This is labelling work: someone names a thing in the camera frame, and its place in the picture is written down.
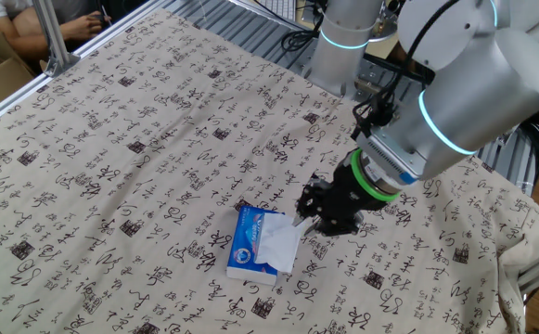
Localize blue tissue pack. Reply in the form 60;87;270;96
225;205;289;287

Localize black coiled cables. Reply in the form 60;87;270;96
278;0;326;53

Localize white pulled napkin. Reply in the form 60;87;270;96
253;212;308;275

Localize aluminium post with foot bracket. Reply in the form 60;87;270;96
31;0;83;79

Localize beige calligraphy tablecloth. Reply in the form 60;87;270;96
0;7;539;334

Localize bare person forearm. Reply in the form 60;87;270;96
0;7;73;62

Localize aluminium table edge rail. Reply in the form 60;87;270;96
0;0;171;136

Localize light grey keyboard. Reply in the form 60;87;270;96
253;0;298;22

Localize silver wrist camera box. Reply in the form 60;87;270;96
353;123;430;186

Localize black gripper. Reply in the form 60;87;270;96
293;160;386;237

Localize bystander hand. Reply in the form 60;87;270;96
59;11;112;42

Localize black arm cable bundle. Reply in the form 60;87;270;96
352;0;460;140

